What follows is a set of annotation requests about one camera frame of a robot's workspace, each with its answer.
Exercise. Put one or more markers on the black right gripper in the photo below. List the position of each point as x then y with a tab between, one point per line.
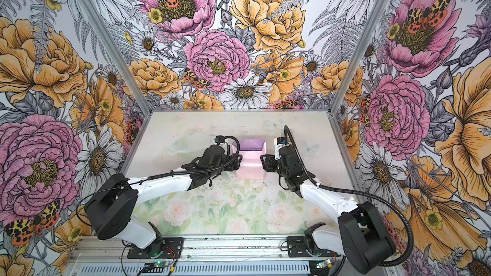
268	166

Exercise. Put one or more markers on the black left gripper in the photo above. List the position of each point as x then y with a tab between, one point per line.
233	167

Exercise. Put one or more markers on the purple wrapping paper sheet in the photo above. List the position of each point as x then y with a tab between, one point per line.
251	167

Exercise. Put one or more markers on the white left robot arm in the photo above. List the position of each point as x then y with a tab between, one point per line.
110	209

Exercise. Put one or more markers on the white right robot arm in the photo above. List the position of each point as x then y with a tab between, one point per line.
359	234

